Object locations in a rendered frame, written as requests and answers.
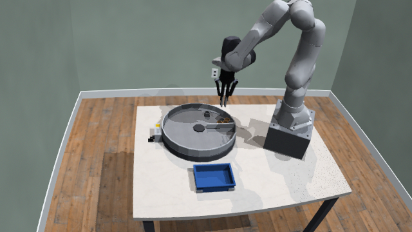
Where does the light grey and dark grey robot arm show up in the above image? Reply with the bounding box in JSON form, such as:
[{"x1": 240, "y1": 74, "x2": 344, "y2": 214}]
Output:
[{"x1": 212, "y1": 0, "x2": 326, "y2": 131}]

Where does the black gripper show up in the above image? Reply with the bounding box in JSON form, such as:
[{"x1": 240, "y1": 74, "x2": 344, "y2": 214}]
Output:
[{"x1": 215, "y1": 69, "x2": 238, "y2": 107}]

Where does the blue plastic crate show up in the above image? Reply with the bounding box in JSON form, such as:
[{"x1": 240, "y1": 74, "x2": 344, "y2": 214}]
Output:
[{"x1": 193, "y1": 163, "x2": 236, "y2": 193}]

